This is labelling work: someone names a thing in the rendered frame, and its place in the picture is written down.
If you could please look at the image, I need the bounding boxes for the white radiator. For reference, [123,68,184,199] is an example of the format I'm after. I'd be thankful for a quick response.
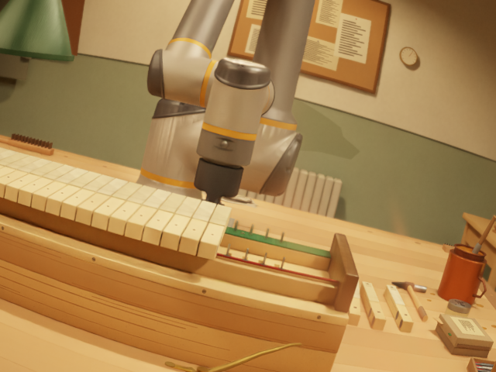
[238,167,344,219]

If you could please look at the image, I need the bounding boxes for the orange metal pot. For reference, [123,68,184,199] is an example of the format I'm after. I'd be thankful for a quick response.
[437,243,487,307]

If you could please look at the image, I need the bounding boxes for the wooden handled brush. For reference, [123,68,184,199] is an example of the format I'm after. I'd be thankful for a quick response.
[471,215,496,255]

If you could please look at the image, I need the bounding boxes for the wooden side table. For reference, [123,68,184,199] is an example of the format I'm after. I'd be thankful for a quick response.
[460,212,496,253]

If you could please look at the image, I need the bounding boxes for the cardboard box with label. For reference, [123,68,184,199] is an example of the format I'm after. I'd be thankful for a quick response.
[434,312,494,358]

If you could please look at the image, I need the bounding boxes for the wooden handled hammer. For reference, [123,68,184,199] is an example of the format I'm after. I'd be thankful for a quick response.
[391,281,429,322]

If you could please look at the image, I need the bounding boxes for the small wooden parts box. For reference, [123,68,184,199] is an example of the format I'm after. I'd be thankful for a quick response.
[467,356,496,372]

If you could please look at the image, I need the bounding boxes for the grey round tin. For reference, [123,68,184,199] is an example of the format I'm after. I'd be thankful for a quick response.
[445,298,473,315]

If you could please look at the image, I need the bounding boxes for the wooden reed organ body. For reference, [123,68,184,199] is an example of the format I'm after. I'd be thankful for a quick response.
[0,145,360,354]

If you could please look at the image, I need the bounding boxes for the round wall clock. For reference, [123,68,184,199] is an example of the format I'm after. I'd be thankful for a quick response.
[399,46,420,67]

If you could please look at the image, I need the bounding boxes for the cork notice board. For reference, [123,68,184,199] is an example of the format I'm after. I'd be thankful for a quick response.
[227,0,391,95]

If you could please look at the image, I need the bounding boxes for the brass rod tool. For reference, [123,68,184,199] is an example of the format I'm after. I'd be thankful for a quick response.
[164,342,302,371]

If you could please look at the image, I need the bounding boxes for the wooden wire brush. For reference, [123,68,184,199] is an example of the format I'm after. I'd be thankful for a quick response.
[0,133,55,157]

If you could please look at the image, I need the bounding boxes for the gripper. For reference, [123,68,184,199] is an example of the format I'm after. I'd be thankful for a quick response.
[193,157,244,198]

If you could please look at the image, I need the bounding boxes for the green lamp shade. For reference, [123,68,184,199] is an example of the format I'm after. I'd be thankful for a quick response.
[0,0,75,63]

